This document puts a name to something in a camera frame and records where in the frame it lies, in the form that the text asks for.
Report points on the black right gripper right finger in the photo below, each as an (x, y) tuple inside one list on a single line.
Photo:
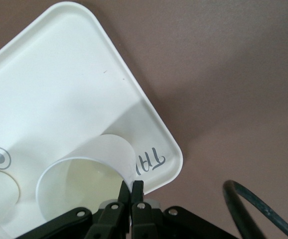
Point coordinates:
[(144, 224)]

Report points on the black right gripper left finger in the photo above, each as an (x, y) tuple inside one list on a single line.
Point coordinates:
[(109, 219)]

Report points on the white bear print tray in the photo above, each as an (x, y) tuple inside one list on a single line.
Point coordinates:
[(59, 87)]

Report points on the brown table cover mat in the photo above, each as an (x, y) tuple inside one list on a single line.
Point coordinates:
[(233, 74)]

